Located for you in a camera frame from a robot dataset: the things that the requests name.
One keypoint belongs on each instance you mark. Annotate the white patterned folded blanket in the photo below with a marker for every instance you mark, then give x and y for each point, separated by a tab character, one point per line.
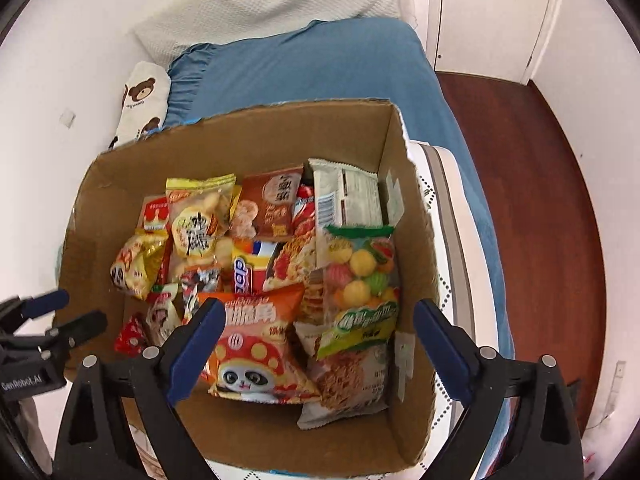
457	240

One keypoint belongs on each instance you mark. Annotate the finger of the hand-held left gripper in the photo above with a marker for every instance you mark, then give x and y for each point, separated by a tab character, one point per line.
82	327
42	302

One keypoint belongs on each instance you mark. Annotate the green fruit ball snack packet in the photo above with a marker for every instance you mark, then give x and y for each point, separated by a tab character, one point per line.
360	285

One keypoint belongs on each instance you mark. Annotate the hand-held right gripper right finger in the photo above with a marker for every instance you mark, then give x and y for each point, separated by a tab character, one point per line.
445	350

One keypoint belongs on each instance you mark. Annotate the small red triangular packet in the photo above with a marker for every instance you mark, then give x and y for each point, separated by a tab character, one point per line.
131	335

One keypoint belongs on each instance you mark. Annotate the white wardrobe door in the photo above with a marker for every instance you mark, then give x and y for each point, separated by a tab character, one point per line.
490	10

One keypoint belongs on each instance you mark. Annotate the red snack packet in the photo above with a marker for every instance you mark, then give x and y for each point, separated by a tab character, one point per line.
154	215

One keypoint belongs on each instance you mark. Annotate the brown cardboard box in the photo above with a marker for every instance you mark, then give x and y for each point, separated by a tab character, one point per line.
240	130

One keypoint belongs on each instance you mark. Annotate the orange mushroom panda snack packet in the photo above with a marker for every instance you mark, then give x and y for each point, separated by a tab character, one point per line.
255	350

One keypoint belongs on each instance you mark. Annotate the black flat floor item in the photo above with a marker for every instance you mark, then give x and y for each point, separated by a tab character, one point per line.
575	390

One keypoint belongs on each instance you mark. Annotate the white wall socket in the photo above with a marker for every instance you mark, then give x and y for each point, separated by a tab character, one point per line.
67	119
620	370

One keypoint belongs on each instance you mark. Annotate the white textured pillow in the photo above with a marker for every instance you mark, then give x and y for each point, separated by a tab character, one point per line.
260	5

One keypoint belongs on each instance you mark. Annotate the yellow cracker snack packet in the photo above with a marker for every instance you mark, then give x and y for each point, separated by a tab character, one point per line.
197	230

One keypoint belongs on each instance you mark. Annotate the grey barcode snack packet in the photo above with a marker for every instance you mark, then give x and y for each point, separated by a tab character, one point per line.
350	195

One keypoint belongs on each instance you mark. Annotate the yellow instant noodle packet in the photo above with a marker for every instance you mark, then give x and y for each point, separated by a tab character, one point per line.
280	262

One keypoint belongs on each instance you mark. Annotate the beige brown snack packet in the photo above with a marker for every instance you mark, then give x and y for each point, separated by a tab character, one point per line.
345	380

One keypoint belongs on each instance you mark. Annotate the small silver snack packet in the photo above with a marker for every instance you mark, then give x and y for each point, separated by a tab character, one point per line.
200	285

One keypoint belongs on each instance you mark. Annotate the bear print pillow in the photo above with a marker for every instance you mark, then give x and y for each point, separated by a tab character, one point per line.
142	97

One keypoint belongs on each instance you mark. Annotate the brown biscuit snack packet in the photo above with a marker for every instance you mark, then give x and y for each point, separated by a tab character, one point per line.
270	200

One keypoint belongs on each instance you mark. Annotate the blue bed sheet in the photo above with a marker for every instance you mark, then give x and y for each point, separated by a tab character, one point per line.
310	70

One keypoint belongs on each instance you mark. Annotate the gold panda snack packet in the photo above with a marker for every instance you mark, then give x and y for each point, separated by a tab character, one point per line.
137	265

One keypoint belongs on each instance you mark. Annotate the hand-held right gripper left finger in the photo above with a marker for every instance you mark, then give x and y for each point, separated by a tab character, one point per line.
195	347

